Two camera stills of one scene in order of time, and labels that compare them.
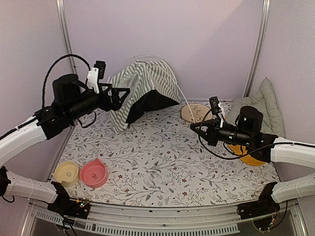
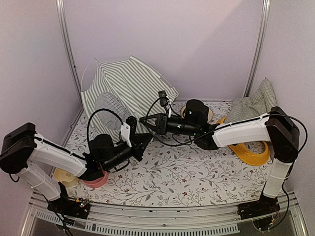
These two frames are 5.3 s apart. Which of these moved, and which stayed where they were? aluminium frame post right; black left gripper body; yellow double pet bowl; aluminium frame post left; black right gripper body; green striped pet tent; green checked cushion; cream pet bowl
Moved: green striped pet tent; black left gripper body; black right gripper body
Stayed: aluminium frame post left; aluminium frame post right; cream pet bowl; yellow double pet bowl; green checked cushion
